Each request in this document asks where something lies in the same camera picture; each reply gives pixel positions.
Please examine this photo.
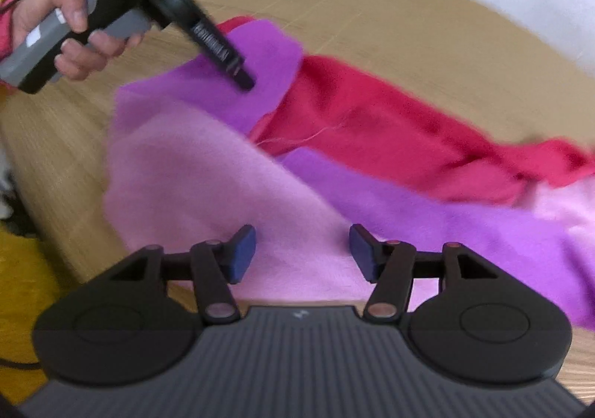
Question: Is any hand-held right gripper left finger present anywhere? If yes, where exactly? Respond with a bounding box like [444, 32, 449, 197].
[90, 224, 257, 324]

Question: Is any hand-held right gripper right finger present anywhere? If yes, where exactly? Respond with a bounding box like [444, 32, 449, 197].
[348, 223, 507, 324]

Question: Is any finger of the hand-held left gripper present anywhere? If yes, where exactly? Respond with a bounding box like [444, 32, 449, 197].
[186, 17, 257, 92]

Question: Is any pink purple red scarf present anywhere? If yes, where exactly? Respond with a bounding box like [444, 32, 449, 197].
[103, 17, 595, 330]

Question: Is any person's left hand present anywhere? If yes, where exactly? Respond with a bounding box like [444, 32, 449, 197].
[12, 0, 145, 82]

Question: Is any bamboo mat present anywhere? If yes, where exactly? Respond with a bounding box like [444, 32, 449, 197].
[0, 0, 595, 405]

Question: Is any yellow cloth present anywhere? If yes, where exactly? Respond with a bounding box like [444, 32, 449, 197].
[0, 232, 63, 405]

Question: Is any white cloth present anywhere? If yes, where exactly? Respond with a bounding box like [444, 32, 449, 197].
[0, 153, 15, 220]

